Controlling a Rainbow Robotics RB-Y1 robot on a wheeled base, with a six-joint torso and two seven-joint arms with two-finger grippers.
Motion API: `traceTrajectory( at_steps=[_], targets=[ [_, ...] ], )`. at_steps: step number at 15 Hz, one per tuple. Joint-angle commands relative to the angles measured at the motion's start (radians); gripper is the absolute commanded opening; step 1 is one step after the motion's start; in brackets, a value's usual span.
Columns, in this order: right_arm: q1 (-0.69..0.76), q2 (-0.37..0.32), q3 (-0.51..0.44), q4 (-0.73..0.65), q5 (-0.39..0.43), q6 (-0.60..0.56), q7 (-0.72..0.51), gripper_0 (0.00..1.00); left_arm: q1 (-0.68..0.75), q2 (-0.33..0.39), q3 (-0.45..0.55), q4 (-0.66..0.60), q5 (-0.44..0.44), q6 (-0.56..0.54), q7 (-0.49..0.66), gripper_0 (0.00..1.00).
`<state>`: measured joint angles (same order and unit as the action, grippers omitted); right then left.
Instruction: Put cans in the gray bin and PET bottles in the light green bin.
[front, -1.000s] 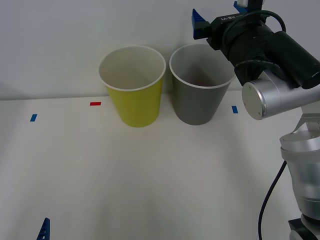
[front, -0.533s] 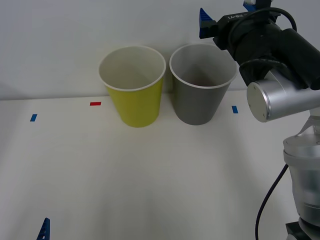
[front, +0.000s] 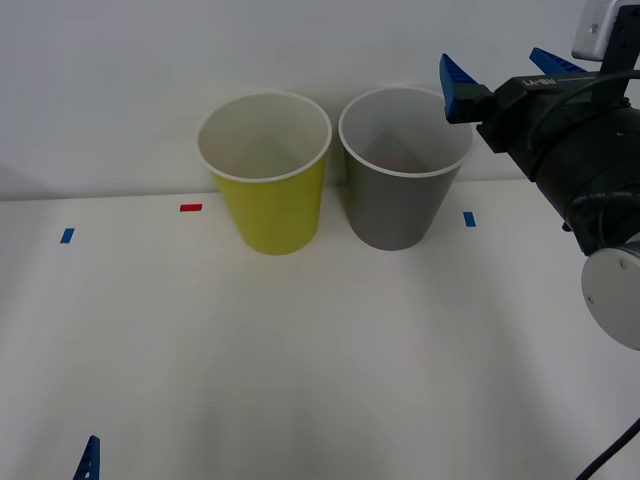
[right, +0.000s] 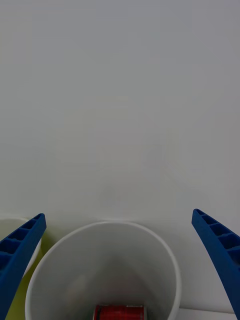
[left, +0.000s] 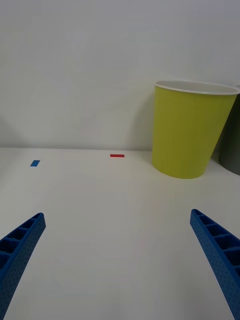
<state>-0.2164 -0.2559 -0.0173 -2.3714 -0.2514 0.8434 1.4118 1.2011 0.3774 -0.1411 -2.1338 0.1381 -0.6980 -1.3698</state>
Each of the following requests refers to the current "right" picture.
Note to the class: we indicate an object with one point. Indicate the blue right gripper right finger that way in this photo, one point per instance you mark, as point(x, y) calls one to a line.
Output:
point(220, 250)

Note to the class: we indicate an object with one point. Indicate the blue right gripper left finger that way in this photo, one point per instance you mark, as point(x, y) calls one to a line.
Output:
point(20, 250)

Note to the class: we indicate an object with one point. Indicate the red drink can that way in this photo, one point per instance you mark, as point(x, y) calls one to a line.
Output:
point(117, 313)

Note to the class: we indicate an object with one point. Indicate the yellow-green plastic waste bin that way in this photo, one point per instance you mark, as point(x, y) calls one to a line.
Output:
point(21, 295)

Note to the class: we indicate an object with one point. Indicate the grey plastic waste bin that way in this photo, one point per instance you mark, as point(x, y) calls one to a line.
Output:
point(107, 265)

